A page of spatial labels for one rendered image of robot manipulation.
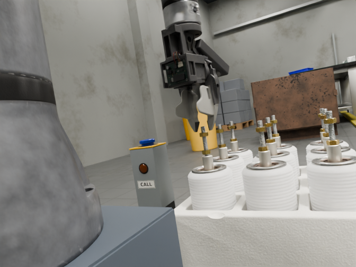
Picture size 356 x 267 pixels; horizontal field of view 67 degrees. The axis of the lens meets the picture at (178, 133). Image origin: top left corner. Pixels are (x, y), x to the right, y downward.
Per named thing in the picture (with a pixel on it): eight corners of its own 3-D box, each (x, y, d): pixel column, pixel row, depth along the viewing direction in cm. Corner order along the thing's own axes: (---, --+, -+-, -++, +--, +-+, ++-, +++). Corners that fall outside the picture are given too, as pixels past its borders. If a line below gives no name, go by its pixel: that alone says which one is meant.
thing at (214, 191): (221, 237, 65) (210, 163, 64) (253, 248, 57) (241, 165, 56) (190, 253, 59) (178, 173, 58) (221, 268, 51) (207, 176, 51)
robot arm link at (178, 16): (178, 19, 60) (208, 4, 55) (181, 39, 60) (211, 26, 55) (154, 12, 55) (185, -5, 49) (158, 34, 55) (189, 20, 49)
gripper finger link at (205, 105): (196, 133, 52) (184, 88, 53) (213, 130, 57) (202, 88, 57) (208, 130, 50) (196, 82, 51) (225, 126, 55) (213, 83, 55)
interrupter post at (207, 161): (209, 169, 59) (207, 154, 59) (217, 169, 57) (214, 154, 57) (201, 171, 58) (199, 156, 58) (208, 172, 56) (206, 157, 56)
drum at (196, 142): (213, 150, 292) (205, 97, 289) (184, 152, 310) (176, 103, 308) (224, 145, 323) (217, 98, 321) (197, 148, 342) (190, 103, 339)
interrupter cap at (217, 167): (210, 166, 63) (209, 163, 63) (234, 167, 57) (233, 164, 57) (185, 174, 58) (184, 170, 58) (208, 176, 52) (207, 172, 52)
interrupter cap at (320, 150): (304, 152, 61) (303, 149, 61) (337, 147, 61) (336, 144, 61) (321, 157, 54) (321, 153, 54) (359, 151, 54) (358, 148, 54)
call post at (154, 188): (172, 273, 65) (152, 147, 64) (148, 270, 68) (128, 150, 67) (184, 258, 71) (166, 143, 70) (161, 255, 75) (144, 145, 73)
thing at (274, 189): (243, 255, 55) (231, 169, 54) (276, 239, 59) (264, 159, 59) (282, 275, 46) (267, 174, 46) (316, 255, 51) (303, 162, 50)
